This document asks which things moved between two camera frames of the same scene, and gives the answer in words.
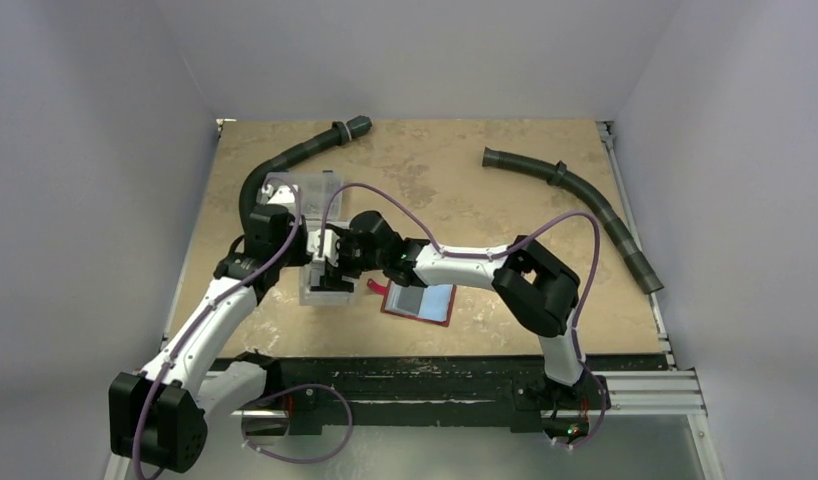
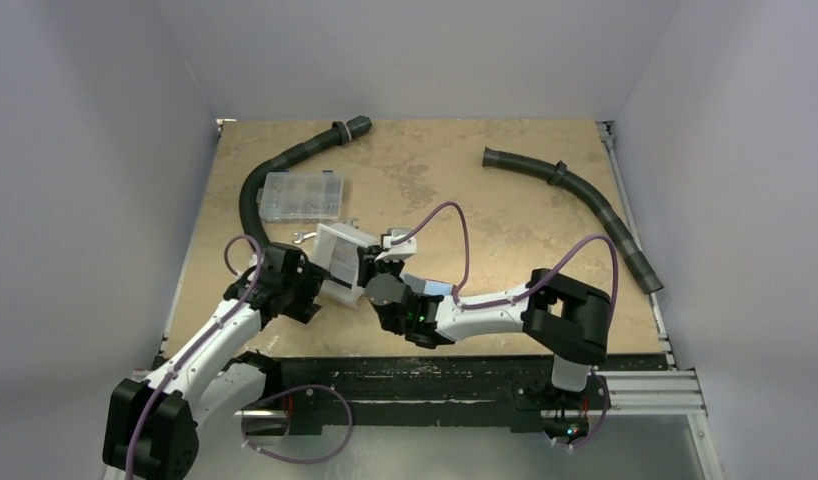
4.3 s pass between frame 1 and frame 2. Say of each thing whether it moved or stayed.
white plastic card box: moved
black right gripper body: moved
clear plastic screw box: stayed
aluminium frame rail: stayed
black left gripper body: moved
